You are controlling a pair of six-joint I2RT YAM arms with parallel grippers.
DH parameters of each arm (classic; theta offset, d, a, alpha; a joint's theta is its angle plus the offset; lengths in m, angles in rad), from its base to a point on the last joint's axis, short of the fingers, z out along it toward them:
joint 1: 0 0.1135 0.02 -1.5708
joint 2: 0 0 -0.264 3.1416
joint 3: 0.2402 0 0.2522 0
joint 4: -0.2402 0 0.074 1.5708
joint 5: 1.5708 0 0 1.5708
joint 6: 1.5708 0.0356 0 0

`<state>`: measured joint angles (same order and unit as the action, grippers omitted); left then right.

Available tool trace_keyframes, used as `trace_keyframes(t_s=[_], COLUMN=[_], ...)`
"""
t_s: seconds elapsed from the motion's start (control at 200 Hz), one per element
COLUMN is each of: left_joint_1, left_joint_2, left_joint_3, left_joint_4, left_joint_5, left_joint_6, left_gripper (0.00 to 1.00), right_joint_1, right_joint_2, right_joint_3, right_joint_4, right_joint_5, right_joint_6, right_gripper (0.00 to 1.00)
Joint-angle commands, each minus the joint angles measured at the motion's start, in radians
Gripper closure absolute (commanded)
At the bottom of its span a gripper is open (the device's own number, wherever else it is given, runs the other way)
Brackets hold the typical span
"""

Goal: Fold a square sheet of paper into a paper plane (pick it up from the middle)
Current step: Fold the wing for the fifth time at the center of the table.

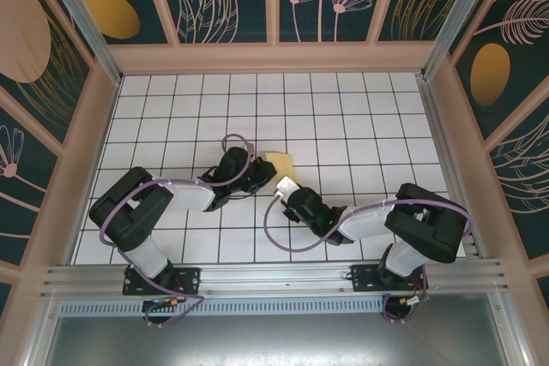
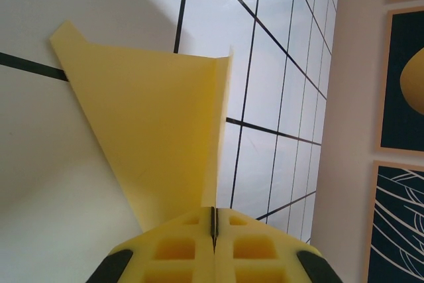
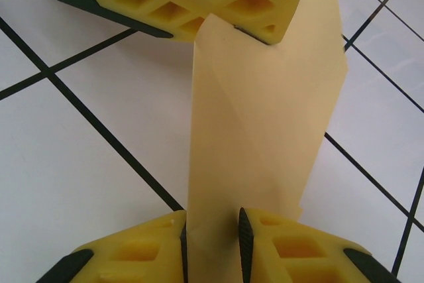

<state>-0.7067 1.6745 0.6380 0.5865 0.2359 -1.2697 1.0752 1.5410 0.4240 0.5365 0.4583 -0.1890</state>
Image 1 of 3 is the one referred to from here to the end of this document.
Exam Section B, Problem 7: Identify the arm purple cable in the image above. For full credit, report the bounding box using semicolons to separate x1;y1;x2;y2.
262;195;475;324
98;133;254;327

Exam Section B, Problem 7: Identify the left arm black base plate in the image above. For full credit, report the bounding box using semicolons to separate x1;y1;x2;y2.
123;265;202;297

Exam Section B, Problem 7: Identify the grey slotted cable duct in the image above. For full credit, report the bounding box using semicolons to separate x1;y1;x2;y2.
59;297;387;318

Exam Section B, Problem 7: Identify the yellow paper sheet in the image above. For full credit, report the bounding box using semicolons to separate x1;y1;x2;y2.
264;151;298;196

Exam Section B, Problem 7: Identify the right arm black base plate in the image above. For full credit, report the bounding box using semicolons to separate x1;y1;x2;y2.
350;262;430;294

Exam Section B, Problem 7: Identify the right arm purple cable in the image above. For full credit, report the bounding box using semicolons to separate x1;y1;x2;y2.
262;195;475;324

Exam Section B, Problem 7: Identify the short aluminium frame post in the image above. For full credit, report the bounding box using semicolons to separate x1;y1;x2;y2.
21;297;63;366
492;284;533;366

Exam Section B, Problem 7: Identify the aluminium mounting rail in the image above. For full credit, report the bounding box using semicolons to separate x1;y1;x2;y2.
40;257;510;301

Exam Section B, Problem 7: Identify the grey metal sheet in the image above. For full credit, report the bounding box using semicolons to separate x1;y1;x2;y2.
42;314;528;366

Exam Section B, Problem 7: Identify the aluminium side rail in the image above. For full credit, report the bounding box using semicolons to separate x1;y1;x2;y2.
418;74;488;261

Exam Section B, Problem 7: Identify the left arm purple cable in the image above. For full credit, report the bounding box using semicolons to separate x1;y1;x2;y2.
98;133;254;327

